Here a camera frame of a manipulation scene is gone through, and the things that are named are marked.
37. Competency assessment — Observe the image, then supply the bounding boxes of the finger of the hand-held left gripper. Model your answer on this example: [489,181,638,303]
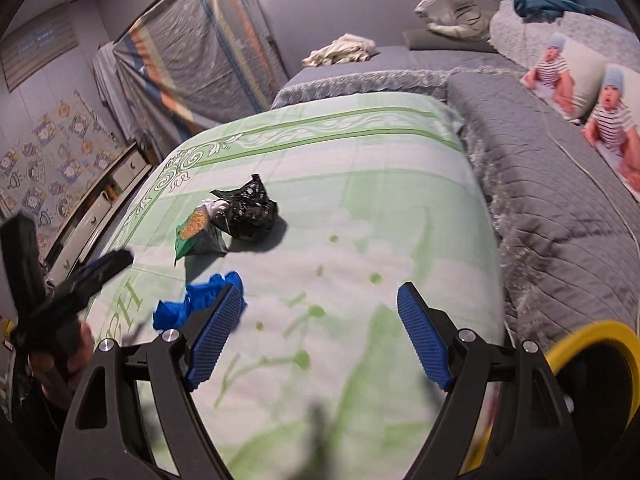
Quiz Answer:
[49,249,135,312]

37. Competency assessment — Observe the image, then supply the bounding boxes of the cartoon printed wall mat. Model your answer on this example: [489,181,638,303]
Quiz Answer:
[0,90,127,242]

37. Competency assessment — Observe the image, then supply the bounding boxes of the person's left hand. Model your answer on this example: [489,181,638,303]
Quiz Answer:
[27,319,97,402]

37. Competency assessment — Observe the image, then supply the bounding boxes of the light grey textured cover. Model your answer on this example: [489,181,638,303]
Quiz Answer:
[489,0,640,63]

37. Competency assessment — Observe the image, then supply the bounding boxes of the white crumpled cloth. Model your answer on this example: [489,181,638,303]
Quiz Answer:
[301,33,379,67]

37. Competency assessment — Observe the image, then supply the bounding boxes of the green patterned quilt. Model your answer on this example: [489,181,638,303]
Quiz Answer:
[79,91,507,480]

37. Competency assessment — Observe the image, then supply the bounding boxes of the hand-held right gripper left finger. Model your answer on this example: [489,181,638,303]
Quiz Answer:
[55,282,247,480]

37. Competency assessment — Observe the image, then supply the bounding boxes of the green snack packet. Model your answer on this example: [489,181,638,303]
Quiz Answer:
[173,208,229,267]

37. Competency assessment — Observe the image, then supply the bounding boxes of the black wrapper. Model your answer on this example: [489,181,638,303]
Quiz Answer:
[202,173,281,242]

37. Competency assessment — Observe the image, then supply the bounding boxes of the white tiger plush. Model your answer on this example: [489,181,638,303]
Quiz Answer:
[413,0,502,41]

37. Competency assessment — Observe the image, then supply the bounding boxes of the baby print pillow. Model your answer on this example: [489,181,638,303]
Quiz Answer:
[520,33,609,122]
[580,62,640,192]

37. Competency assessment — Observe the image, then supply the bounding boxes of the striped hanging cloth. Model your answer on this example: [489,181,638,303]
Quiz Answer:
[111,0,292,152]

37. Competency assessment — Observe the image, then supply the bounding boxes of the thin white cord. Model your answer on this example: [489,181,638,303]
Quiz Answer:
[524,77,640,243]

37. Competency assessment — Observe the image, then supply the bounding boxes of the grey hanging cloth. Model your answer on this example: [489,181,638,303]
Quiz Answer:
[92,42,147,147]

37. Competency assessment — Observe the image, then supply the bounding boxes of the grey quilted bedspread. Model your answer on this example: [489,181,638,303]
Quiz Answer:
[444,70,640,352]

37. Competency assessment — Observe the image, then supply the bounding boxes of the grey bolster pillow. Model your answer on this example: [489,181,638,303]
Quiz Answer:
[402,29,499,55]

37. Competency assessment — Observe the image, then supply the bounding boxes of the framed wall picture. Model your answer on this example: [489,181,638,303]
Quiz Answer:
[0,2,81,94]

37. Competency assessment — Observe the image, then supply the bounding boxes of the yellow bin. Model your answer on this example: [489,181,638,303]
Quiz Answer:
[467,321,640,476]

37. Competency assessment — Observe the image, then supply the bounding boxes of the white drawer cabinet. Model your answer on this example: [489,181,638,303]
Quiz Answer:
[39,140,157,283]

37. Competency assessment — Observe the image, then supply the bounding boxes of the grey bed sheet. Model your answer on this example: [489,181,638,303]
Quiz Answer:
[271,44,507,111]

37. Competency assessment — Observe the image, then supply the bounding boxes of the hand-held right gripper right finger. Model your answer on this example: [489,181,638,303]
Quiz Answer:
[396,281,587,480]

